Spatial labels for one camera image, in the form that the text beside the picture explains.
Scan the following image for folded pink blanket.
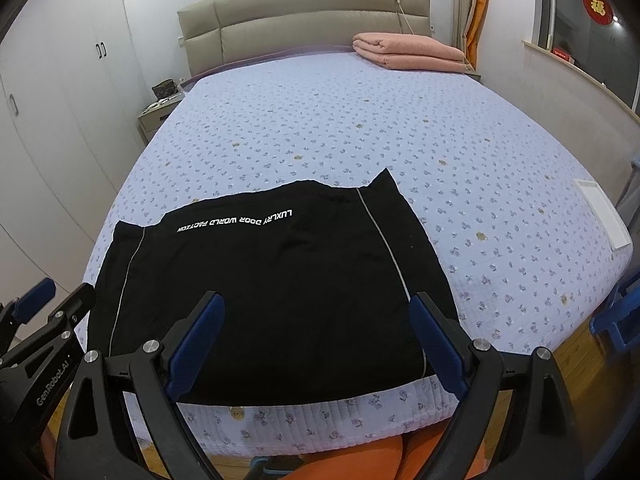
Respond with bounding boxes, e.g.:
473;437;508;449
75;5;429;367
352;32;472;74

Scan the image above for beige padded headboard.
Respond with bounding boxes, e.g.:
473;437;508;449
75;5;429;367
177;0;434;79

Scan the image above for white tray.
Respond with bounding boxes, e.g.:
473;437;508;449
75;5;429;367
574;179;631;250

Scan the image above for floral quilted bed cover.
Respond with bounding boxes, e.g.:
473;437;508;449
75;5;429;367
85;52;632;456

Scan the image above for brown patterned bag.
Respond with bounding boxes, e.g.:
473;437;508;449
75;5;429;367
152;78;178;101

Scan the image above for white wardrobe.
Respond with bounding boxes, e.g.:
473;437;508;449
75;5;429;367
1;0;150;292

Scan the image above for blue plastic stool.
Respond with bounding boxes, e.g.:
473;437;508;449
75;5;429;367
589;269;639;352

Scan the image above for grey bedside table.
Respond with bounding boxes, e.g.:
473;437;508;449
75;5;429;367
138;92;184;144

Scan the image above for orange trousers leg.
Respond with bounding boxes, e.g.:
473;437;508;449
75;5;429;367
284;418;490;480

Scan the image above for black hooded jacket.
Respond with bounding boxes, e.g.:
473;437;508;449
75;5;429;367
88;171;457;406

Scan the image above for beige and orange curtain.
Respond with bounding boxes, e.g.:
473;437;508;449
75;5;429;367
452;0;489;68

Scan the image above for red window decoration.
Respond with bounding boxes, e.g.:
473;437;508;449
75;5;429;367
582;0;614;26

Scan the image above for dark window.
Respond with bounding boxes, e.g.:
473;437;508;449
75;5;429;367
533;0;639;113

